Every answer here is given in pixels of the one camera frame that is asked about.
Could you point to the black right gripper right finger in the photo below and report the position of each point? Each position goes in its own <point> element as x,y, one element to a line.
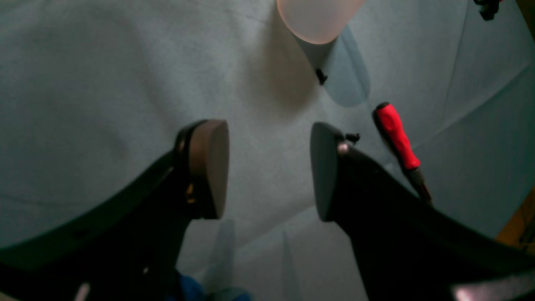
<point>404,248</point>

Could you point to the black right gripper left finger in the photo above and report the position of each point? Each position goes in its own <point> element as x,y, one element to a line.
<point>126,249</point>

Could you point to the blue t-shirt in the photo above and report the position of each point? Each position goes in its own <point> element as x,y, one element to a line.
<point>186,288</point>

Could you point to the teal table cloth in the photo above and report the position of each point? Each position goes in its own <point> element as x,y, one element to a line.
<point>94,91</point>

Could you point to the translucent white plastic cup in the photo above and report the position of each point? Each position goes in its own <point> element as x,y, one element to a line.
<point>317,21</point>

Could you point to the red handled screwdriver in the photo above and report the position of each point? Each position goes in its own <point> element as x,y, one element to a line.
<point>391,128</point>

